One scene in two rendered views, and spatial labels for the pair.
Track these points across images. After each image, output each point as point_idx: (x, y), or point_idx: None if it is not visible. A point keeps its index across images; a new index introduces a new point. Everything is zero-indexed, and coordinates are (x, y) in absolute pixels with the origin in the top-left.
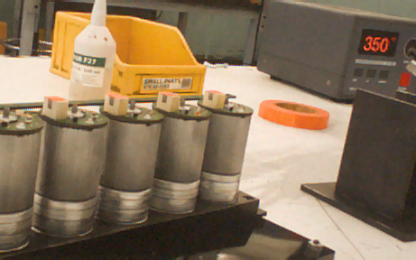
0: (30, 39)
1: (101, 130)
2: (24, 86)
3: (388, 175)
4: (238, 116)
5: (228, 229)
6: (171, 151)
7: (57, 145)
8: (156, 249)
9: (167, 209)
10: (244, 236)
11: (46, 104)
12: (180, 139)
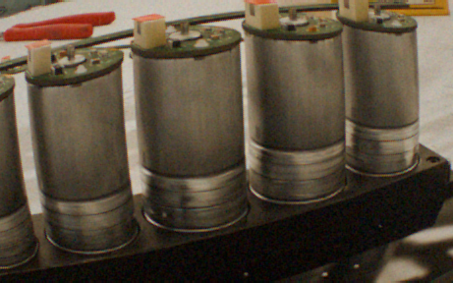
0: None
1: (100, 81)
2: (227, 7)
3: None
4: (391, 33)
5: (398, 215)
6: (274, 96)
7: (39, 116)
8: (255, 266)
9: (286, 198)
10: (416, 224)
11: (28, 55)
12: (287, 75)
